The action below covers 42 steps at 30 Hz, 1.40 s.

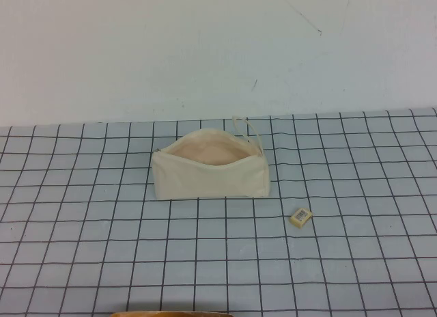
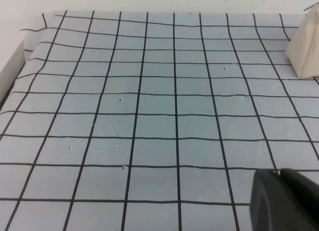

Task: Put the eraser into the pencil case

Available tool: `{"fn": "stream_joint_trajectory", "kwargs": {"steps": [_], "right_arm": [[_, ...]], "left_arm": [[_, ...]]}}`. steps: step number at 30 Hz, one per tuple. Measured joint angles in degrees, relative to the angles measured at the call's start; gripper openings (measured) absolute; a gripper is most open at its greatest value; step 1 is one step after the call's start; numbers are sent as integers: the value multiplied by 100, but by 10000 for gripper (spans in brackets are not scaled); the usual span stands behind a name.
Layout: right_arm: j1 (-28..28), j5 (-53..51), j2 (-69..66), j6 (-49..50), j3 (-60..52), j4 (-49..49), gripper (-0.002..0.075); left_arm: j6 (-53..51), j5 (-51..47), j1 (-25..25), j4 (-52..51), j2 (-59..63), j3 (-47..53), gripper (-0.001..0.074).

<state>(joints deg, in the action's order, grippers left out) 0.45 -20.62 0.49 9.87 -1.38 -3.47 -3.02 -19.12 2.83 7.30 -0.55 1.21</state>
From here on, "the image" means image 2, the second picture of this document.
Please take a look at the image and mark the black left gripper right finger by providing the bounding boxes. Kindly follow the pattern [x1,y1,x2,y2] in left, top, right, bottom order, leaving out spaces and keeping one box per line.
[279,167,319,231]

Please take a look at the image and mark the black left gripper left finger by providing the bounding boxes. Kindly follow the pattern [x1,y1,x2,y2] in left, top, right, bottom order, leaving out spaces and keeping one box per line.
[250,169,315,231]

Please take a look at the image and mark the cream fabric pencil case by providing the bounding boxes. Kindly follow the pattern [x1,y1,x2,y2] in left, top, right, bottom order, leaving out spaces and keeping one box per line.
[286,1,319,80]

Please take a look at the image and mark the blue-grey grid mat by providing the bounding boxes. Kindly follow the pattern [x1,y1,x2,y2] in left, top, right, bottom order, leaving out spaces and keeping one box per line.
[0,9,319,231]

